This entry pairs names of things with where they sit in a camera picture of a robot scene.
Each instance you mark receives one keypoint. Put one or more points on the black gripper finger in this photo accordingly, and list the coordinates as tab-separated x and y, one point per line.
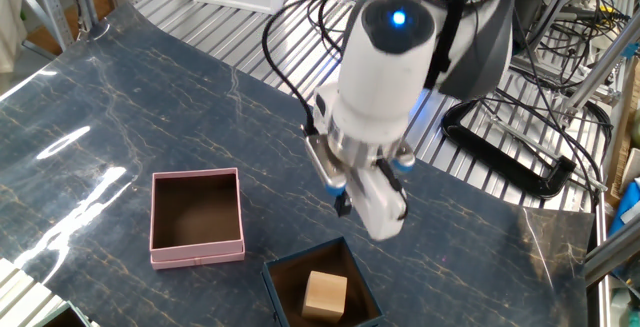
343	205

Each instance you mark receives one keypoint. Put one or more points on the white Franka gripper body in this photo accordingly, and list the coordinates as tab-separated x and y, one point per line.
380	212

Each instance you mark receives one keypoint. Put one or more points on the large wooden cube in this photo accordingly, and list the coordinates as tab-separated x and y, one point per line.
325	297

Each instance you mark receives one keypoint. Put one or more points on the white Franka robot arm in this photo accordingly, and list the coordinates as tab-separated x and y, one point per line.
385	77

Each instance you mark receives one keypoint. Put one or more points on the dark blue open box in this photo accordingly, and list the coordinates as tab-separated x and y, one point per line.
272	287

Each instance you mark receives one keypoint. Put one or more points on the pink open box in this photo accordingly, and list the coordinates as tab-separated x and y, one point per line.
200	254

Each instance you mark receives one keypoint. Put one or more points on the light blue open box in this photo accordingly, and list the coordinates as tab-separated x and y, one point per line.
67	314

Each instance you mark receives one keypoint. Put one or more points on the blue marble pattern mat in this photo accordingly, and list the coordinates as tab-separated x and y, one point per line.
125	117

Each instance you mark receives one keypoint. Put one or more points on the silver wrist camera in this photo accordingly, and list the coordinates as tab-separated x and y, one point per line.
325	159

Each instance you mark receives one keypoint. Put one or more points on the aluminium frame post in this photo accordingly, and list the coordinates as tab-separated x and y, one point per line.
597	72

